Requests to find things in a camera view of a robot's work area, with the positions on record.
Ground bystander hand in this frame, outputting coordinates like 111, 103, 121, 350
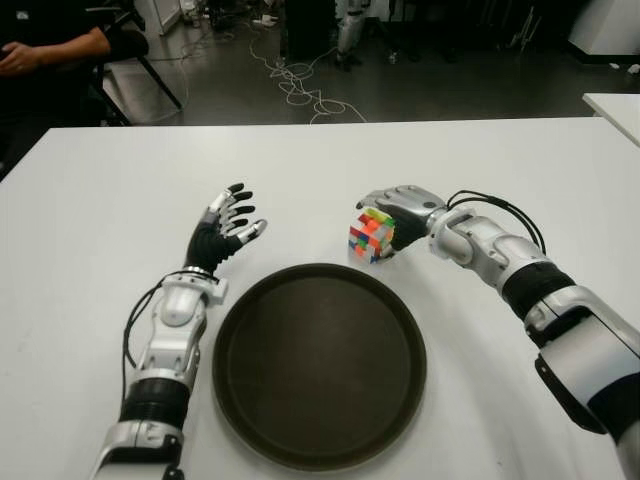
0, 40, 41, 76

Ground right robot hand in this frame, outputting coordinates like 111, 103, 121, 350
355, 184, 447, 261

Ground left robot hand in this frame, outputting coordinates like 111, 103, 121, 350
184, 182, 269, 275

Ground multicoloured Rubik's cube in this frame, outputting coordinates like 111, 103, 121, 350
346, 204, 397, 264

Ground bystander bare forearm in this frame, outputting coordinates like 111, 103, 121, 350
29, 27, 112, 69

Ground dark brown round plate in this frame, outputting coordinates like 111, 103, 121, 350
212, 262, 429, 457

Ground seated person black clothes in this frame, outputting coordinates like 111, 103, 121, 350
0, 0, 151, 166

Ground black chair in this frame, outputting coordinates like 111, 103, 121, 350
87, 9, 184, 126

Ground white cabinet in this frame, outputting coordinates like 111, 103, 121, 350
132, 0, 184, 37

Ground silver humanoid robot legs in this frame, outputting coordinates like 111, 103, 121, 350
334, 0, 369, 69

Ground black cabinet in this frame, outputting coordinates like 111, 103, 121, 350
284, 0, 341, 61

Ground folded metal stand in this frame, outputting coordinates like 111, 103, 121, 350
509, 4, 544, 51

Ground white side table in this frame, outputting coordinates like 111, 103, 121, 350
582, 92, 640, 151

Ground white machine housing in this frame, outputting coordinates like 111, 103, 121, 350
567, 0, 640, 66

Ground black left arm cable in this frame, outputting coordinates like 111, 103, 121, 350
121, 277, 166, 374

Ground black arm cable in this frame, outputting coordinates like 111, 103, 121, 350
446, 188, 549, 259
121, 277, 166, 374

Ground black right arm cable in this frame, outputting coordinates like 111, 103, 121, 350
446, 188, 549, 259

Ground white tangled floor cable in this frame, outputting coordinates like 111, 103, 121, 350
248, 34, 369, 125

